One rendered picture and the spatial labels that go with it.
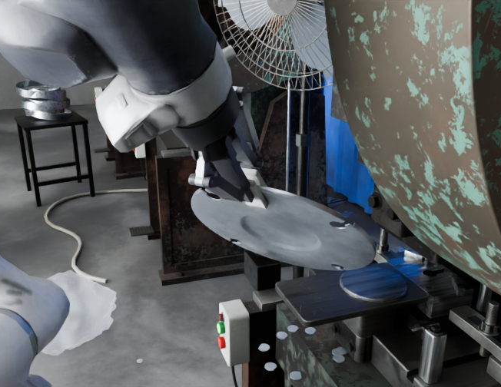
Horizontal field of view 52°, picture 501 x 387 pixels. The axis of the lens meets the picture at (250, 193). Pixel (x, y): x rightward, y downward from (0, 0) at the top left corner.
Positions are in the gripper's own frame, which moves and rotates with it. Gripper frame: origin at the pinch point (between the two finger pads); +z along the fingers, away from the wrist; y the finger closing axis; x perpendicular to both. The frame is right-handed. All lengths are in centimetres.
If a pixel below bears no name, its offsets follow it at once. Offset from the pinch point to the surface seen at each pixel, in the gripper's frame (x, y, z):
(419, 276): -19.7, 6.2, 43.6
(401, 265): -15.7, 8.5, 45.8
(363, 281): -10.3, 1.5, 38.3
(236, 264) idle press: 76, 36, 179
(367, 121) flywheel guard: -16.8, 0.0, -18.2
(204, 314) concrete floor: 71, 4, 152
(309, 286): -1.4, -2.4, 35.2
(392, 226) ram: -14.5, 9.9, 29.5
